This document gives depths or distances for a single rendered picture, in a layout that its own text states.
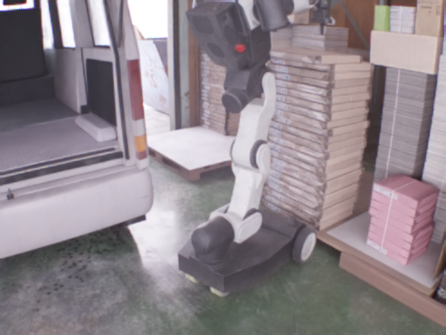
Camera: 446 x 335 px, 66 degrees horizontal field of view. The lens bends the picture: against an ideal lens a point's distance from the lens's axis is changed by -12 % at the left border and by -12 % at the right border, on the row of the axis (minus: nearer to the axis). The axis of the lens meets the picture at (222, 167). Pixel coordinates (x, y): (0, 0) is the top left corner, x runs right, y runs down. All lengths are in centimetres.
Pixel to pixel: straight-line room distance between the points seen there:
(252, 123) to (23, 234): 118
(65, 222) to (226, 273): 78
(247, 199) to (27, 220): 105
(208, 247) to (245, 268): 21
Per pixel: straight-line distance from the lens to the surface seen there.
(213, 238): 174
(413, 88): 226
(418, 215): 203
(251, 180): 188
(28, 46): 362
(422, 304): 196
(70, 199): 180
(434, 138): 225
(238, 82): 169
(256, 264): 184
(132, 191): 191
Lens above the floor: 124
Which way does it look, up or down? 21 degrees down
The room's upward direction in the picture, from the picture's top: straight up
